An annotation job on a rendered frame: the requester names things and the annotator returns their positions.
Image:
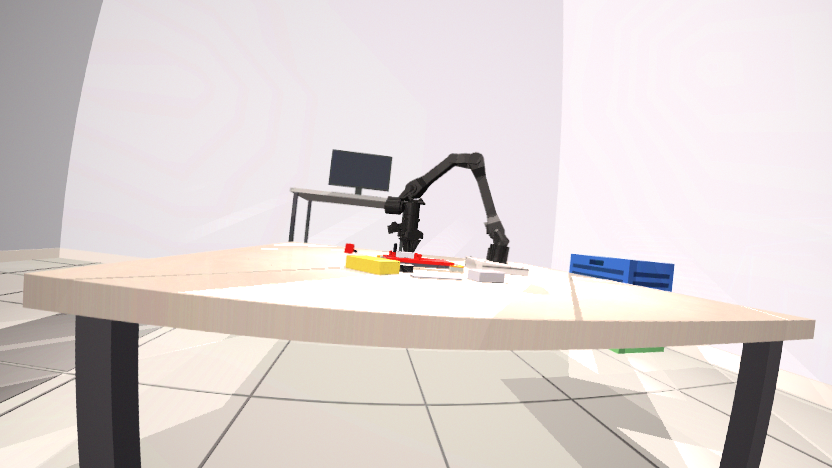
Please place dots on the yellow rectangular block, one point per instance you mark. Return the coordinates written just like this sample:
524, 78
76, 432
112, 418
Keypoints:
373, 265

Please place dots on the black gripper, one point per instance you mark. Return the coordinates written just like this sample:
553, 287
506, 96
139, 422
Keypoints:
410, 238

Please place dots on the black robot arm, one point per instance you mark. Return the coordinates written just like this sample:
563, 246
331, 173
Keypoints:
498, 251

